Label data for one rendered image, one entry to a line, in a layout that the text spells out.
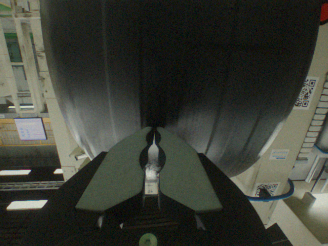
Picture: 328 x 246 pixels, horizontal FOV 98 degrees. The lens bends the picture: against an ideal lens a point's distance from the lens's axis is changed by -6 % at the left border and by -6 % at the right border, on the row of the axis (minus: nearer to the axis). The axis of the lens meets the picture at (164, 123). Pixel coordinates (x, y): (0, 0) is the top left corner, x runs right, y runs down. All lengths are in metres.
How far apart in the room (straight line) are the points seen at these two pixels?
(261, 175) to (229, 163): 0.31
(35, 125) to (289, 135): 4.32
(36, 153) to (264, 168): 12.96
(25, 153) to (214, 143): 13.42
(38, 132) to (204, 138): 4.32
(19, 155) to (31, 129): 9.42
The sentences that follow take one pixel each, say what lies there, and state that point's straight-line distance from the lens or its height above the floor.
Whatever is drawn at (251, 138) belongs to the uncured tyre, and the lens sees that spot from 0.18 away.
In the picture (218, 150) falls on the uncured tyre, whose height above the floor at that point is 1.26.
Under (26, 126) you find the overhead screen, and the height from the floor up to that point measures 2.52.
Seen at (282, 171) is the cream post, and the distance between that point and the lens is 0.54.
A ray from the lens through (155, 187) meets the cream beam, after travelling 0.81.
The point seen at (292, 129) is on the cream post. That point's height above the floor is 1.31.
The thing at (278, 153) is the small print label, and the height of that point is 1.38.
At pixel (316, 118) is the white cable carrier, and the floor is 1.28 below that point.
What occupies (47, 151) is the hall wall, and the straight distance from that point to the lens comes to 12.66.
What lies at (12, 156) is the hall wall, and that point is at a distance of 14.12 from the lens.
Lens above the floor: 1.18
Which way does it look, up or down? 21 degrees up
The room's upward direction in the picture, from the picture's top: 178 degrees counter-clockwise
